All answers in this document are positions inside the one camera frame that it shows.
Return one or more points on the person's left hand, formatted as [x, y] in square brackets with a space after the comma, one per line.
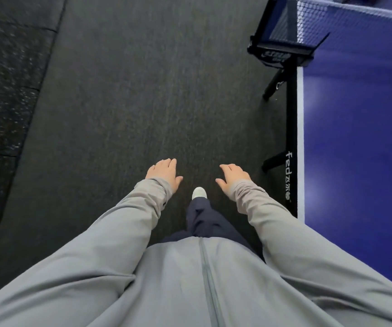
[163, 171]

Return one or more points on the person's right hand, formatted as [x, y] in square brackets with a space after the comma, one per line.
[237, 175]

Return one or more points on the person's left forearm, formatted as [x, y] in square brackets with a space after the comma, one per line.
[107, 241]

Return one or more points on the person's right forearm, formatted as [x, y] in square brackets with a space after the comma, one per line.
[291, 241]

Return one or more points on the blue table tennis net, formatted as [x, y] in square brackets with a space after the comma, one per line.
[312, 20]

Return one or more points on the white shoe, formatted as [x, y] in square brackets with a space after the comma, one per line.
[199, 193]

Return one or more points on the grey zip jacket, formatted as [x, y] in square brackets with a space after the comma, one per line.
[175, 286]

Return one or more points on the black net post clamp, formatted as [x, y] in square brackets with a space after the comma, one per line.
[277, 52]

